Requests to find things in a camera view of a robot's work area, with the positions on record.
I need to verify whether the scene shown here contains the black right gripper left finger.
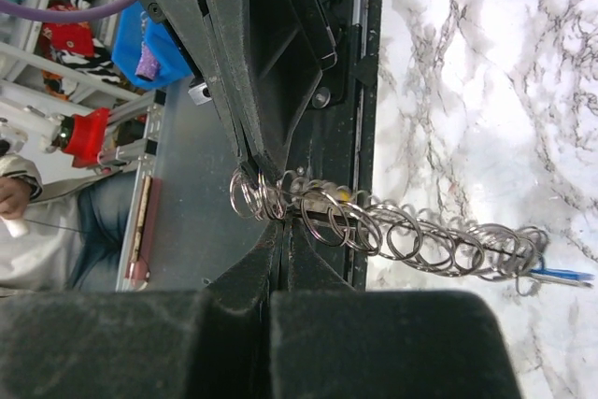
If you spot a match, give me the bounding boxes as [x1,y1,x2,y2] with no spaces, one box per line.
[1,223,283,398]

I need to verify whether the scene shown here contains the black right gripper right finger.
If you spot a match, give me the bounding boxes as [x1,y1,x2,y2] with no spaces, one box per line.
[268,222,520,398]

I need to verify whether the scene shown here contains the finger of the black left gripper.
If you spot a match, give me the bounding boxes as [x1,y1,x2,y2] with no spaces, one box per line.
[215,0,337,170]
[138,0,259,179]

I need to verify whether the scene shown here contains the round metal keyring disc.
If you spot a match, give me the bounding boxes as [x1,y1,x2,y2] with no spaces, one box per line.
[230,169,548,282]

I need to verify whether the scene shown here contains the blue plastic bin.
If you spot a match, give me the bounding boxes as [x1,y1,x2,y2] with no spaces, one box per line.
[111,2,192,91]

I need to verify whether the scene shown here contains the yellow key tag on disc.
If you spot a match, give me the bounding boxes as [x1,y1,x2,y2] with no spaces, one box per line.
[333,186,351,202]

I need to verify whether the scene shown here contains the person in background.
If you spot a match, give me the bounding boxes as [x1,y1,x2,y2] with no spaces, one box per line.
[1,154,135,297]

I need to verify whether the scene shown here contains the blue key tag on disc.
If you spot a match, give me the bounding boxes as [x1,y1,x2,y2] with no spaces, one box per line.
[527,256,594,289]

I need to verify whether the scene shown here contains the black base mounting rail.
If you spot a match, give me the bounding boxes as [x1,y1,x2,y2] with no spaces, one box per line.
[275,0,382,291]

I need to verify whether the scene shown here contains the aluminium frame extrusion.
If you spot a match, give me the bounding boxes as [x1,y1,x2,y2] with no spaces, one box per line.
[95,90,166,173]

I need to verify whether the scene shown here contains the red white teleoperation handle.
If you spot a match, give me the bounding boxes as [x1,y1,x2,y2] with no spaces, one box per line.
[1,100,110,168]

